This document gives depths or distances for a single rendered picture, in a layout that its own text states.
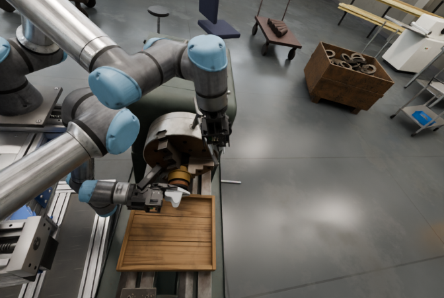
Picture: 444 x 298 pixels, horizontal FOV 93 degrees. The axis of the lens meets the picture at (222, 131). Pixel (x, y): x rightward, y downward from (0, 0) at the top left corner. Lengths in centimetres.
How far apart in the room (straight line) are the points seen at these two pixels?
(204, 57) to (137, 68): 12
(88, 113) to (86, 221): 125
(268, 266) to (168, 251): 120
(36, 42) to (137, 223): 74
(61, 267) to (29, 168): 121
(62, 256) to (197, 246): 100
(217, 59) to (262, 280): 179
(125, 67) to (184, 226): 75
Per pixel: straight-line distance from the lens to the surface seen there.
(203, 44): 42
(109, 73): 40
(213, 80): 44
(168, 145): 81
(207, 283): 99
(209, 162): 89
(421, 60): 726
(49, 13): 49
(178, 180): 82
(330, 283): 228
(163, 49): 47
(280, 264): 208
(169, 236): 99
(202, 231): 100
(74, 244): 176
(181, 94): 93
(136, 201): 81
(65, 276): 173
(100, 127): 59
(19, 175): 59
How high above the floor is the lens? 184
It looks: 46 degrees down
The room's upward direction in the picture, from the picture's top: 19 degrees clockwise
